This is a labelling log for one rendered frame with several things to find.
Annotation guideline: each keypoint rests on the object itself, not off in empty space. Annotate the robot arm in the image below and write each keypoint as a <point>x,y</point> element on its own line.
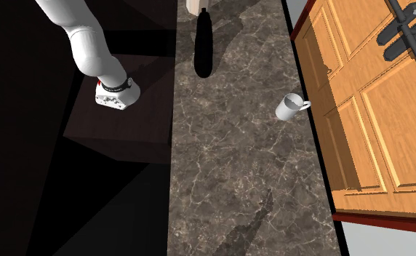
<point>91,53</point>

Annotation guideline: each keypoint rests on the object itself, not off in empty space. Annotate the white mug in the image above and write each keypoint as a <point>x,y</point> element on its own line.
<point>286,107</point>

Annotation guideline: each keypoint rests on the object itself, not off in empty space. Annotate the dark robot stand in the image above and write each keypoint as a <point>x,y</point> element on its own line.
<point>123,124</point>

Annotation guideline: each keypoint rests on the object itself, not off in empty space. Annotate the pale wooden block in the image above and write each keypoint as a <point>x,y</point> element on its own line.
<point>195,5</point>

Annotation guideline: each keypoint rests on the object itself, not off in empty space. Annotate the wooden panelled door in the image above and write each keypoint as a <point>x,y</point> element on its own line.
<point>378,124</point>

